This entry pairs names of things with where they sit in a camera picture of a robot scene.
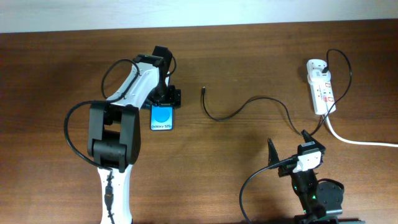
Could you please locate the blue Galaxy smartphone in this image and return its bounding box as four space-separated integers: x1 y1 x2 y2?
150 105 174 131

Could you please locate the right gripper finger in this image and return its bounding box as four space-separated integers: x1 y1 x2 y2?
267 138 280 168
301 129 317 144

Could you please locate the white power strip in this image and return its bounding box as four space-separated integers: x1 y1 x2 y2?
307 59 336 115

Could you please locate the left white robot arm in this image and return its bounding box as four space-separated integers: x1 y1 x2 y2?
88 49 181 223

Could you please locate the white power strip cord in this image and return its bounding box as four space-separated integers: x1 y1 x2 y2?
323 113 398 148

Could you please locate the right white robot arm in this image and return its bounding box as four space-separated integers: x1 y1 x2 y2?
267 130 345 223

